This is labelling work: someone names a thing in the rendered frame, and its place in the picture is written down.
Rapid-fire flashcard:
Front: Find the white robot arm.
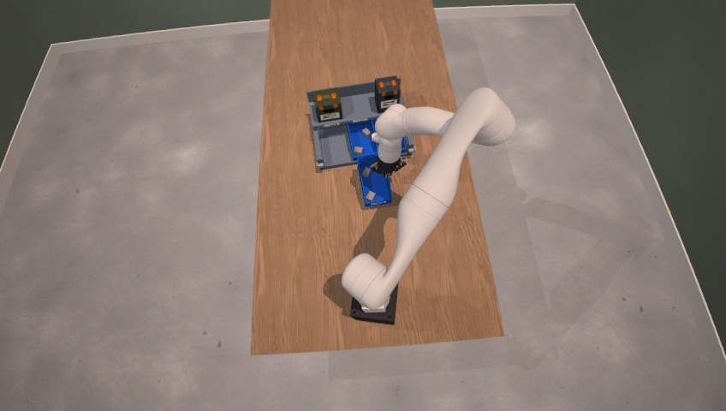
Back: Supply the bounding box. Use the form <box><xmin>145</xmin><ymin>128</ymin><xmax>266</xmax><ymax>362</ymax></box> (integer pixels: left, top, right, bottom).
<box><xmin>342</xmin><ymin>87</ymin><xmax>515</xmax><ymax>313</ymax></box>

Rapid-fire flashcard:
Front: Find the dark grey tool case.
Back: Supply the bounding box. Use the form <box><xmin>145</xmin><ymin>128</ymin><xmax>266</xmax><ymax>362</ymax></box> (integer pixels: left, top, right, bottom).
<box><xmin>375</xmin><ymin>76</ymin><xmax>401</xmax><ymax>113</ymax></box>

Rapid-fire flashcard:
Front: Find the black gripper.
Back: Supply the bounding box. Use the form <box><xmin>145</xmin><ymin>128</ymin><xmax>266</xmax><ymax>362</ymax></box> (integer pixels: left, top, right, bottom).
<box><xmin>370</xmin><ymin>157</ymin><xmax>407</xmax><ymax>178</ymax></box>

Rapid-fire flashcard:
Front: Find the olive green case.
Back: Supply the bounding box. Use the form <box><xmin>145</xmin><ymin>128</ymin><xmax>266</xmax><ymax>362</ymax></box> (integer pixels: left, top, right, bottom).
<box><xmin>313</xmin><ymin>87</ymin><xmax>343</xmax><ymax>122</ymax></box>

